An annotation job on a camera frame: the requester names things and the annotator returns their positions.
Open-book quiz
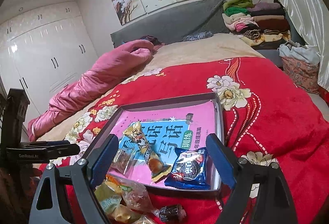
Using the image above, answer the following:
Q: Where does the green snack bag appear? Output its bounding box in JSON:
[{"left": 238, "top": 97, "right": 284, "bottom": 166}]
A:
[{"left": 94, "top": 181, "right": 122, "bottom": 215}]

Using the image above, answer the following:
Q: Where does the orange snack packet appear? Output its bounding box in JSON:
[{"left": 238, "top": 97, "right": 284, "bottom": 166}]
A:
[{"left": 105, "top": 174, "right": 133, "bottom": 194}]

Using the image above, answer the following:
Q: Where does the clear small snack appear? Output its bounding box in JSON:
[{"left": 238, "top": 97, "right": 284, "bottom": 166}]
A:
[{"left": 110, "top": 148, "right": 136, "bottom": 175}]

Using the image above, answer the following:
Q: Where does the clear bag red candy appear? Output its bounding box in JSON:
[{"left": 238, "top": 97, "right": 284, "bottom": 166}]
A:
[{"left": 119, "top": 181, "right": 154, "bottom": 212}]

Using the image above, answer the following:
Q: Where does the blue Oreo packet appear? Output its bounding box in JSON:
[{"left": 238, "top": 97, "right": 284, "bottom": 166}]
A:
[{"left": 164, "top": 147, "right": 210, "bottom": 191}]

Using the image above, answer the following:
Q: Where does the brown Snickers bar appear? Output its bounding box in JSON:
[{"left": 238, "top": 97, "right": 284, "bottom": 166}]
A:
[{"left": 153, "top": 204, "right": 187, "bottom": 223}]

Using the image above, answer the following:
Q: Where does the gold cake snack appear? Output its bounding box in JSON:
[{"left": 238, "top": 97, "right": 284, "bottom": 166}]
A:
[{"left": 123, "top": 121, "right": 172, "bottom": 182}]

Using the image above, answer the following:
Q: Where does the nut bar clear wrapper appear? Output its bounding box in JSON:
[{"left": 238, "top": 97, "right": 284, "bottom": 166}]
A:
[{"left": 108, "top": 204, "right": 142, "bottom": 223}]

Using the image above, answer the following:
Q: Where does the round biscuit clear packet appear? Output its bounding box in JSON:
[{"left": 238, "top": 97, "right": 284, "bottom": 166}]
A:
[{"left": 132, "top": 215, "right": 156, "bottom": 224}]

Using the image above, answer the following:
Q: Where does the red floral blanket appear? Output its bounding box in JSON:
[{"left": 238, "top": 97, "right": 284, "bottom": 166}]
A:
[{"left": 63, "top": 57, "right": 328, "bottom": 223}]

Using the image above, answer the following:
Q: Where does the white wardrobe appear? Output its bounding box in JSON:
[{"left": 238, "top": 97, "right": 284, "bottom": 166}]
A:
[{"left": 1, "top": 2, "right": 98, "bottom": 122}]

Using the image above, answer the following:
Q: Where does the pink and blue book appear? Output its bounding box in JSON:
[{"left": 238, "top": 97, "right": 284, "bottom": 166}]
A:
[{"left": 109, "top": 100, "right": 216, "bottom": 190}]

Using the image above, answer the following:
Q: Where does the dark shallow tray box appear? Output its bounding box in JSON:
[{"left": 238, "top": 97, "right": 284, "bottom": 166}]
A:
[{"left": 83, "top": 92, "right": 224, "bottom": 197}]

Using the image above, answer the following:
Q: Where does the floral fabric bag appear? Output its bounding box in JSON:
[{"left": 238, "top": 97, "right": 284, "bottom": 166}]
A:
[{"left": 281, "top": 57, "right": 319, "bottom": 94}]

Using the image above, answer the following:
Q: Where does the pink quilt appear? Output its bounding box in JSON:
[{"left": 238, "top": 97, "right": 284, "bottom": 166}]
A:
[{"left": 27, "top": 39, "right": 154, "bottom": 142}]

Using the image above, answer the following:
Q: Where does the grey blue cloth pile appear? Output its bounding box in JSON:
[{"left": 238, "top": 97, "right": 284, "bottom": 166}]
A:
[{"left": 278, "top": 40, "right": 320, "bottom": 65}]

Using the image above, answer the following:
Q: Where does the stack of folded clothes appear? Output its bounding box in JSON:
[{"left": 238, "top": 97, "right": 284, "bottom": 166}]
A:
[{"left": 222, "top": 0, "right": 291, "bottom": 51}]

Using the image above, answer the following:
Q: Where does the beige bed sheet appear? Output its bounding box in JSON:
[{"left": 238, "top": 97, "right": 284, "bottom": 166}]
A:
[{"left": 44, "top": 33, "right": 261, "bottom": 139}]

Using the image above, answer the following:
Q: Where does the dark patterned cloth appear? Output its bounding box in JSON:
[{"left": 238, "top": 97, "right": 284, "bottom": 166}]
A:
[{"left": 183, "top": 31, "right": 214, "bottom": 42}]

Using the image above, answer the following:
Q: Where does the grey headboard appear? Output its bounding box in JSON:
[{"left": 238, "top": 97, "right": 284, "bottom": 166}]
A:
[{"left": 110, "top": 0, "right": 230, "bottom": 48}]

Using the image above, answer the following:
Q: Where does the white satin curtain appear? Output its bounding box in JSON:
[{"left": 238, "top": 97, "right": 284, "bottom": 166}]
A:
[{"left": 280, "top": 0, "right": 328, "bottom": 90}]

